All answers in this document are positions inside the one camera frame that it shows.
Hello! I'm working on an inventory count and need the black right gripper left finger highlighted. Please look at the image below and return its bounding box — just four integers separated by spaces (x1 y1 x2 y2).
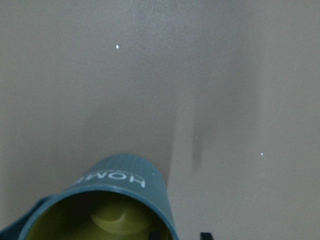
149 231 162 240

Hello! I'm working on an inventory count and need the blue cup with green inside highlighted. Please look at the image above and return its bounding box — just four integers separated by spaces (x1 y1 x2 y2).
0 154 178 240

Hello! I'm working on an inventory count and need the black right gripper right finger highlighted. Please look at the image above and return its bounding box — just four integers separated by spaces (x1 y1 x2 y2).
200 232 214 240

